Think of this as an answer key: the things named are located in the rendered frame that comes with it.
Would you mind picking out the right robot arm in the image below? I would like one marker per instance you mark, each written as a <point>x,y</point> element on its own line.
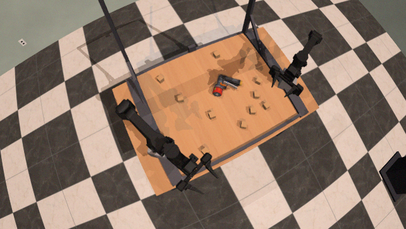
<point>156,141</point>

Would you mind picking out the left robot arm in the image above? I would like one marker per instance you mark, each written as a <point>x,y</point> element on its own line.
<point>294,69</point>

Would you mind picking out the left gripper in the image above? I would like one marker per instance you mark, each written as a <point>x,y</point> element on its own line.
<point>287,78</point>

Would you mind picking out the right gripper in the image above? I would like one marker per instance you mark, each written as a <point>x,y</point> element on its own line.
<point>205,160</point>

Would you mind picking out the dark grey hose nozzle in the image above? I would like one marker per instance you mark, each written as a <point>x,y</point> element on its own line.
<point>222,80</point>

